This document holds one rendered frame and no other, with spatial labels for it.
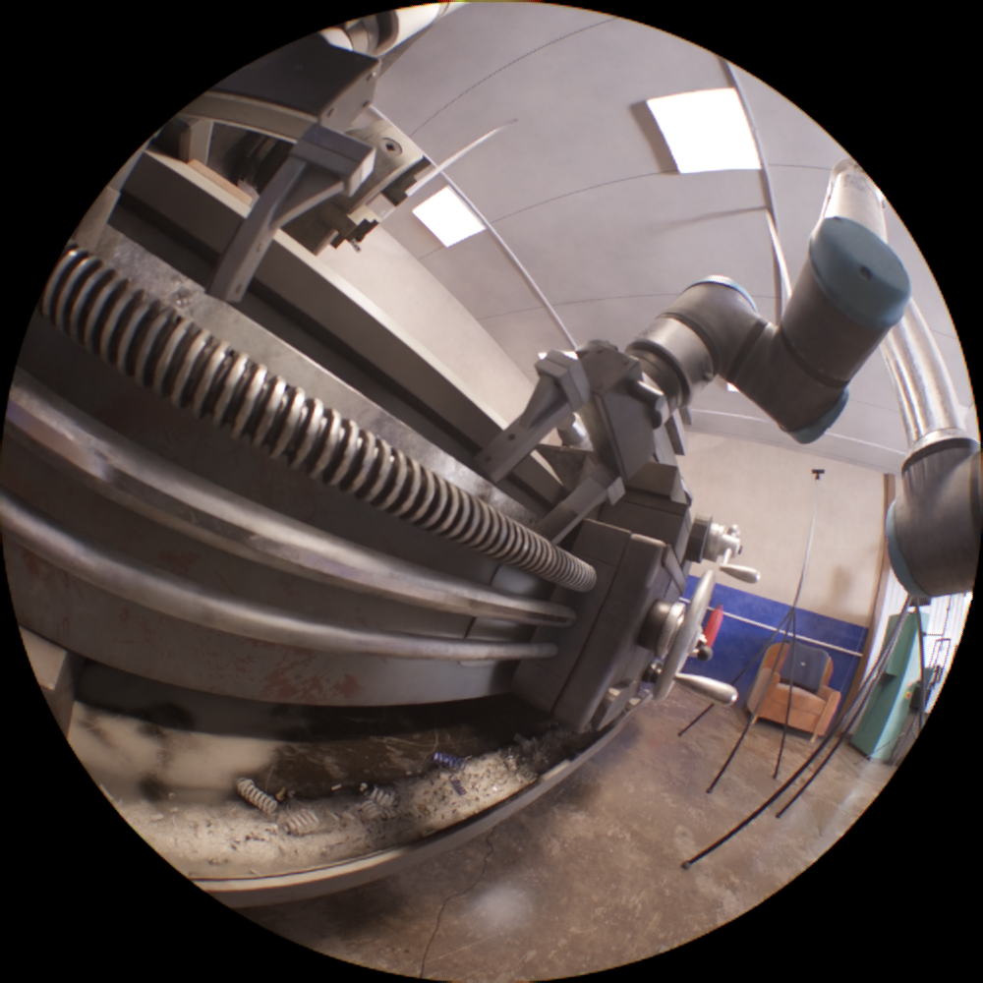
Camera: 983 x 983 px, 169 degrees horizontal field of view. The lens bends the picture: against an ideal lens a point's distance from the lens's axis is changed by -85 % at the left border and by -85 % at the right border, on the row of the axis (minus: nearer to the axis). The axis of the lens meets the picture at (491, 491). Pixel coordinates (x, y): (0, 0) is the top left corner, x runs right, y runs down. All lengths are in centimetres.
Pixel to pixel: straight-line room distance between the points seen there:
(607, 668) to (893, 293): 48
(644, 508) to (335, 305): 48
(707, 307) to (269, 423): 38
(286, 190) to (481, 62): 284
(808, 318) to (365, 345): 35
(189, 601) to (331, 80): 27
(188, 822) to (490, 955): 61
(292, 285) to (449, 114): 302
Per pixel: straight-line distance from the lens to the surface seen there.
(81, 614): 33
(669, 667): 44
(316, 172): 20
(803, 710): 402
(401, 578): 22
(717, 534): 63
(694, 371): 34
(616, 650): 46
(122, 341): 18
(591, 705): 48
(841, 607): 491
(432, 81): 322
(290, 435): 17
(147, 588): 20
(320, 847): 35
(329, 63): 23
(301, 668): 35
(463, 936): 82
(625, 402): 29
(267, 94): 22
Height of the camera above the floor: 70
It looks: 9 degrees up
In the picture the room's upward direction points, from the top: 24 degrees clockwise
